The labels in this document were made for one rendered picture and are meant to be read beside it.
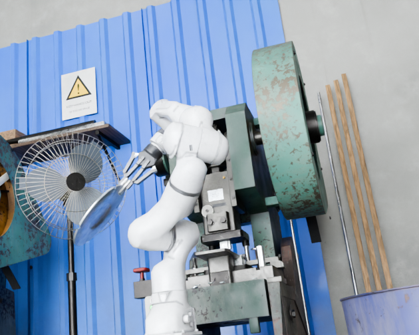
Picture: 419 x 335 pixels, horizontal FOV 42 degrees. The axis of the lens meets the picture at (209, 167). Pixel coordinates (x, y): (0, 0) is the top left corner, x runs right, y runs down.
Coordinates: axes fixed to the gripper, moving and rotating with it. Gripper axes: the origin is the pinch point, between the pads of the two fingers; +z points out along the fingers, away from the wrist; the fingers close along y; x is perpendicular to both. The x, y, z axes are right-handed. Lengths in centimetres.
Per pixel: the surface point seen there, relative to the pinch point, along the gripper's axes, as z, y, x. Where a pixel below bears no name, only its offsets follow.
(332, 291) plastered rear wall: -50, -106, -141
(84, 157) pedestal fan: -9, 48, -71
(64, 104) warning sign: -49, 138, -187
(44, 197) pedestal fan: 20, 46, -63
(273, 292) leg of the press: -5, -71, -7
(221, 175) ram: -37, -22, -33
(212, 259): -3, -43, -26
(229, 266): -5, -51, -24
